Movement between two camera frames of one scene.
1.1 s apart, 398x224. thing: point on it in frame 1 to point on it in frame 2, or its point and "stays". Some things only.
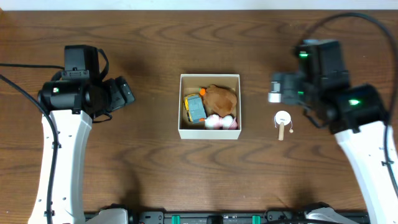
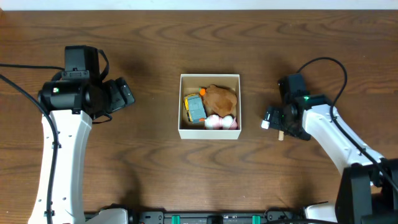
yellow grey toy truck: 194,106 stays
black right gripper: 289,79 to 272,116
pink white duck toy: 214,122 stays
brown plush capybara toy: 218,100 stays
